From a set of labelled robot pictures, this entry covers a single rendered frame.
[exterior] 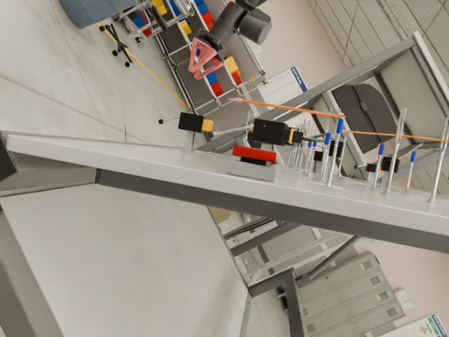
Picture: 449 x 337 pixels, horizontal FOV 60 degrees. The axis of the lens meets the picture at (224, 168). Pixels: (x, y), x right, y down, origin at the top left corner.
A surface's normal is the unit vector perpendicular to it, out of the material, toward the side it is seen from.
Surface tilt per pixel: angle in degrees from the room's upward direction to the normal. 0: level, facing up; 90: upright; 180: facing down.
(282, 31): 90
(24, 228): 0
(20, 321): 90
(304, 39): 90
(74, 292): 0
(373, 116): 90
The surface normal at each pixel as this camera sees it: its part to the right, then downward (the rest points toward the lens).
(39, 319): 0.88, -0.45
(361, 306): -0.19, -0.11
